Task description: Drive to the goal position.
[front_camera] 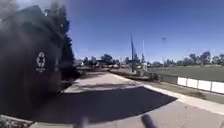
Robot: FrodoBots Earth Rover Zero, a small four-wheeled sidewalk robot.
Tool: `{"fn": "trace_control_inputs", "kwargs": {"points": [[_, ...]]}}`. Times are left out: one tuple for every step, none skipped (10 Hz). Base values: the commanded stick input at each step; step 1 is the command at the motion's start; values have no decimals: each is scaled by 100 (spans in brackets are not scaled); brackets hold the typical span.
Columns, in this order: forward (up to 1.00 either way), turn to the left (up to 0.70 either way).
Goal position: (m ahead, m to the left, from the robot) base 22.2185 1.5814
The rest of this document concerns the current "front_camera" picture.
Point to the tall dark pole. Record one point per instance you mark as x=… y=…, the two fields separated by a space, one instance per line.
x=132 y=53

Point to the dark tall tree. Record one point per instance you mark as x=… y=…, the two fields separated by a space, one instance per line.
x=66 y=50

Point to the robot's own part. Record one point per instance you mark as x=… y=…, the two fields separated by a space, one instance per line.
x=148 y=122

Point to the pale concrete path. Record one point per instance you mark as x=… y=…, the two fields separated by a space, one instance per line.
x=110 y=85

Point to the row of distant trees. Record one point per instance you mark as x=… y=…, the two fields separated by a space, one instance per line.
x=186 y=60

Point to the white panel fence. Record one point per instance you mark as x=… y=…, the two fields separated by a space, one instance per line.
x=200 y=84

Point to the green grass field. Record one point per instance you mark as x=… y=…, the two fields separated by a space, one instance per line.
x=196 y=71

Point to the pale thin pole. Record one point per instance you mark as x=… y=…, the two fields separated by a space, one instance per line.
x=143 y=53

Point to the dark wheelie bin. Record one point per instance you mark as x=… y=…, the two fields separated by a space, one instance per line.
x=28 y=66

